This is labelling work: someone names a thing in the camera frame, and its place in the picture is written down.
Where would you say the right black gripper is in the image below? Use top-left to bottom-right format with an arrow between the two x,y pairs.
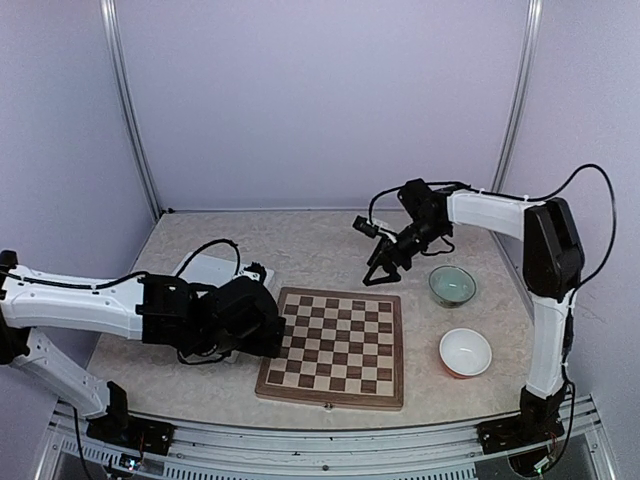
364,216 -> 450,284

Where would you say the wooden chess board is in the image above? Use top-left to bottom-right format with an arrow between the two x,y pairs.
255,287 -> 404,411

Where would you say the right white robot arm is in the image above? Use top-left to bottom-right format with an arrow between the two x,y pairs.
353,179 -> 585,444

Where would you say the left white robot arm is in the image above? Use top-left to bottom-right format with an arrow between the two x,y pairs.
1,250 -> 285,445

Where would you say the clear glass bowl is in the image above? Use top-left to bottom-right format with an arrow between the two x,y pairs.
428,265 -> 477,308

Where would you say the white divided plastic tray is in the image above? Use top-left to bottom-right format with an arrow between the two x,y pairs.
173,252 -> 275,366

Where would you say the white orange ceramic bowl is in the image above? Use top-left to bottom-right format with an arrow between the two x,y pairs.
439,328 -> 493,379

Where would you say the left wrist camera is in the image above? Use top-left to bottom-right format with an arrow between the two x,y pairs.
235,262 -> 267,282

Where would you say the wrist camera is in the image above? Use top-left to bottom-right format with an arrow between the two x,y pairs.
235,262 -> 267,282
352,215 -> 396,243

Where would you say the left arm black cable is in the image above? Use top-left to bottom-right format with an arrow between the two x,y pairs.
94,239 -> 242,291

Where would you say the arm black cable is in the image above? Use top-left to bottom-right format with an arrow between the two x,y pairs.
94,239 -> 242,291
368,163 -> 617,291

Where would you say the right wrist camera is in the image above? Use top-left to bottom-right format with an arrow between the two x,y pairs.
352,215 -> 396,243

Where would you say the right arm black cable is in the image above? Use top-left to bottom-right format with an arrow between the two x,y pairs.
368,163 -> 617,291

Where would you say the front aluminium rail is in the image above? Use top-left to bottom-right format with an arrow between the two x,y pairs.
27,396 -> 620,479

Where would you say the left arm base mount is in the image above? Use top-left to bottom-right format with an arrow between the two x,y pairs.
87,416 -> 175,456

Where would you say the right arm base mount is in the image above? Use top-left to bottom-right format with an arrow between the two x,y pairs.
476,415 -> 565,455

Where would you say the right aluminium frame post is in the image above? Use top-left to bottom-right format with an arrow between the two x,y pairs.
491,0 -> 544,193

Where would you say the aluminium frame post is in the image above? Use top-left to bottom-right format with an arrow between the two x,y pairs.
491,0 -> 544,193
100,0 -> 163,222

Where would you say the left aluminium frame post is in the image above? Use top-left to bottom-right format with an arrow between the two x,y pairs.
100,0 -> 163,222

